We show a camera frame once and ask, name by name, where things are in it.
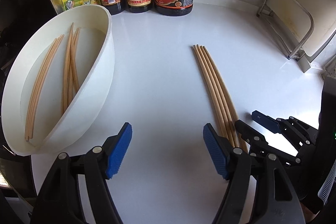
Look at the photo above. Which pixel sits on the pile of wooden chopsticks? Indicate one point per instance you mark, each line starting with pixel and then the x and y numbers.
pixel 68 69

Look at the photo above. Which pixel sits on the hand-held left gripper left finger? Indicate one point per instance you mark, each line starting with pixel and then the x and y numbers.
pixel 119 150

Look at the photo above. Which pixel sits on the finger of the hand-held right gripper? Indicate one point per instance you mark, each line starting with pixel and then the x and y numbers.
pixel 252 134
pixel 265 119

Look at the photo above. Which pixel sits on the metal cutting board rack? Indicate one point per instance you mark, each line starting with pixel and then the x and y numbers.
pixel 305 37

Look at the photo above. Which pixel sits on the white oval bowl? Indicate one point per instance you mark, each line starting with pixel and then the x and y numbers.
pixel 99 77

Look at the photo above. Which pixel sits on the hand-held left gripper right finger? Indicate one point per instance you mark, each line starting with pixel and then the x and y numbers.
pixel 215 150

